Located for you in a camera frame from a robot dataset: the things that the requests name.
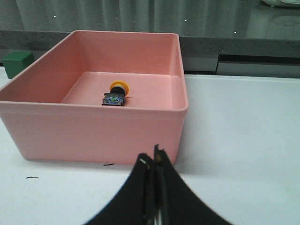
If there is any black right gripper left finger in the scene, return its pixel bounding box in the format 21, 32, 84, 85
86, 153, 154, 225

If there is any white appliance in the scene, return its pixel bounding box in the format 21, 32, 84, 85
262, 0, 300, 8

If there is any pink plastic bin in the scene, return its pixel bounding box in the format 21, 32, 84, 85
0, 30, 188, 164

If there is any yellow push button switch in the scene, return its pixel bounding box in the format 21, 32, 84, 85
102, 80, 129, 106

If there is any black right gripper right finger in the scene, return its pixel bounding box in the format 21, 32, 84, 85
154, 145, 230, 225

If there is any green cube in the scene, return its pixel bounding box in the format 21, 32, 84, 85
2, 52, 34, 79

